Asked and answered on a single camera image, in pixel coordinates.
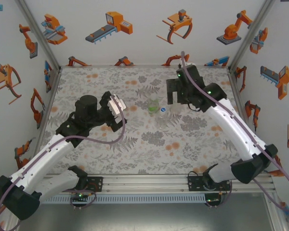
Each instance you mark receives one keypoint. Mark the blue bottle cap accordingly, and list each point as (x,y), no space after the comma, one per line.
(163,110)

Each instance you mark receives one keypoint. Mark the wide white bottle cap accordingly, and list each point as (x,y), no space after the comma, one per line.
(153,97)

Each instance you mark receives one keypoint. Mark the clear bottle bright green label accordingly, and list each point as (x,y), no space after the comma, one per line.
(153,107)

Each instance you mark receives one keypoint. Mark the plain clear plastic bottle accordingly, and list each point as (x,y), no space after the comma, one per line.
(162,121)

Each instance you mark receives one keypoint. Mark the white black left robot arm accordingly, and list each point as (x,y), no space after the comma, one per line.
(45,156)

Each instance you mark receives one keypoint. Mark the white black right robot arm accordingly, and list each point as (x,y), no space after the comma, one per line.
(233,130)

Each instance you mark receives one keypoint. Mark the floral patterned table cover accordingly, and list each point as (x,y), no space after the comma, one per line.
(98,79)

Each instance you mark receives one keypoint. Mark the small circuit board green LED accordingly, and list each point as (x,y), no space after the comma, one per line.
(80,195)
(210,200)

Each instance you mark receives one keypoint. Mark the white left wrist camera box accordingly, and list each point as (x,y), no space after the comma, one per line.
(116,107)

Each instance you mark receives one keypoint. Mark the aluminium left side rail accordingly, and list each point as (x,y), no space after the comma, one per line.
(51,96)

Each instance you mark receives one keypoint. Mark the aluminium back rail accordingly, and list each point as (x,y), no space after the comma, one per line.
(144,66)

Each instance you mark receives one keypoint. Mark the aluminium right side rail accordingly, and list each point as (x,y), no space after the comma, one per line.
(239,108)

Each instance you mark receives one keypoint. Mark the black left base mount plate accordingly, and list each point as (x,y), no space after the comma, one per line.
(97,184)

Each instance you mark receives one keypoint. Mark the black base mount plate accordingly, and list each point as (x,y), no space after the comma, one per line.
(195,184)
(97,184)

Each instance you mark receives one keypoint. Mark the aluminium front frame rail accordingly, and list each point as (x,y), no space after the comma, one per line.
(144,183)

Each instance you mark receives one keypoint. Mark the aluminium right back post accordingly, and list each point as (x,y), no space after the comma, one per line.
(250,36)

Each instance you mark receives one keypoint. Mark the aluminium post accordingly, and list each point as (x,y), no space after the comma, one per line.
(274,216)
(41,36)
(250,36)

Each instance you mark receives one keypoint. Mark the aluminium left back post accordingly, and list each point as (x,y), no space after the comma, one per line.
(41,36)

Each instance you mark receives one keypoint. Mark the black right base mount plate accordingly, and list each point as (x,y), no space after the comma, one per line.
(195,184)

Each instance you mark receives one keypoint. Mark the aluminium right front post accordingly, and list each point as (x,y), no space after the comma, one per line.
(274,216)

